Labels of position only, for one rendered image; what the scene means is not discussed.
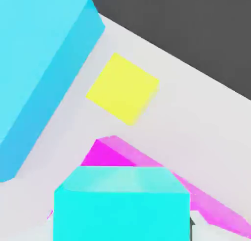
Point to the small magenta cube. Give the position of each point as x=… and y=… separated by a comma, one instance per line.
x=105, y=154

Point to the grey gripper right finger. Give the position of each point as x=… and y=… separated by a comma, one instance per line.
x=198, y=231

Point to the small cyan cube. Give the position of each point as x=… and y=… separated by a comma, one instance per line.
x=121, y=211

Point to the large light blue box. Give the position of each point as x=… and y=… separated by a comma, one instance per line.
x=39, y=68

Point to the small yellow cube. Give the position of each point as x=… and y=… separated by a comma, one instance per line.
x=123, y=87

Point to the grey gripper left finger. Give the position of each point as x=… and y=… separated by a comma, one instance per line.
x=49, y=233

